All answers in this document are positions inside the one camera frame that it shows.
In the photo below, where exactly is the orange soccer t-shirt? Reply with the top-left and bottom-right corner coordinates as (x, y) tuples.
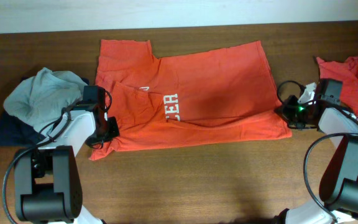
(91, 40), (292, 161)

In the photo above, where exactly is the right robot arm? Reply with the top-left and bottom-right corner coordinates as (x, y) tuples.
(272, 78), (358, 224)

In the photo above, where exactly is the dark navy folded garment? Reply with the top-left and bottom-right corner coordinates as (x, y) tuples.
(0, 95), (45, 147)

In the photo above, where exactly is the light grey folded shirt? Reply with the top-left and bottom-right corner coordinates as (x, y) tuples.
(3, 68), (86, 135)

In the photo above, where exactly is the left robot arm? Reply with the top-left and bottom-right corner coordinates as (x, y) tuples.
(6, 85), (119, 223)

